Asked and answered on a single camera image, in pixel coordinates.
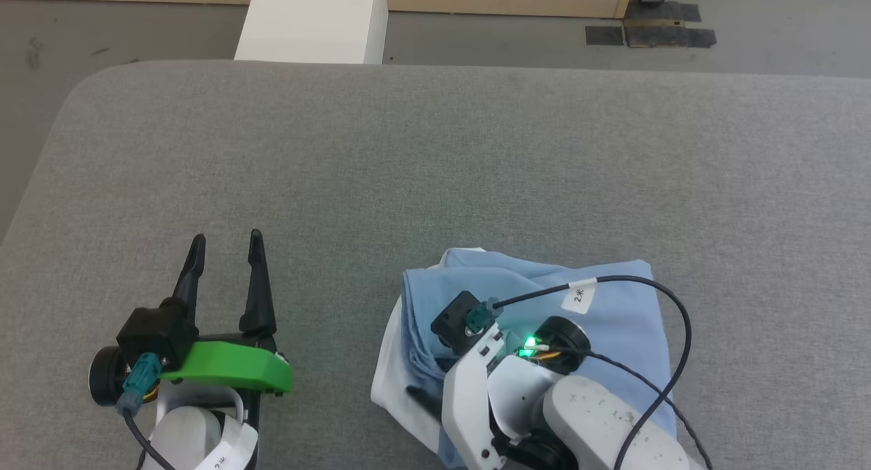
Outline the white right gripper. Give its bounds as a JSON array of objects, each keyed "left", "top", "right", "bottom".
[{"left": 406, "top": 324, "right": 510, "bottom": 470}]

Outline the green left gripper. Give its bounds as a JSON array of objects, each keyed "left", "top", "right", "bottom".
[{"left": 160, "top": 229, "right": 294, "bottom": 395}]

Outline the light blue cloth garment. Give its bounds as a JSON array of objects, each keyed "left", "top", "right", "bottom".
[{"left": 371, "top": 248, "right": 679, "bottom": 470}]

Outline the white box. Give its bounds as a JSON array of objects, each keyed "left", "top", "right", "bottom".
[{"left": 234, "top": 0, "right": 389, "bottom": 65}]

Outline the small black floor tape patch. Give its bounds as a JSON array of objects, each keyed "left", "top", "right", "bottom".
[{"left": 585, "top": 26, "right": 625, "bottom": 47}]

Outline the large black floor tape patch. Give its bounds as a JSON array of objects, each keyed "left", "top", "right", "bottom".
[{"left": 624, "top": 20, "right": 717, "bottom": 48}]

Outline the dark floor tape strip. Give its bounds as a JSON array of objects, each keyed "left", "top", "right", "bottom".
[{"left": 626, "top": 2, "right": 702, "bottom": 22}]

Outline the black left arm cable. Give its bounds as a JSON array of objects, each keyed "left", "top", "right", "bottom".
[{"left": 114, "top": 352, "right": 179, "bottom": 470}]

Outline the white cable label tag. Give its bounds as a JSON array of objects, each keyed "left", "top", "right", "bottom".
[{"left": 563, "top": 279, "right": 599, "bottom": 315}]

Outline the thin braided black cable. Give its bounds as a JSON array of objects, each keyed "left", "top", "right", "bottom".
[{"left": 544, "top": 348, "right": 714, "bottom": 470}]

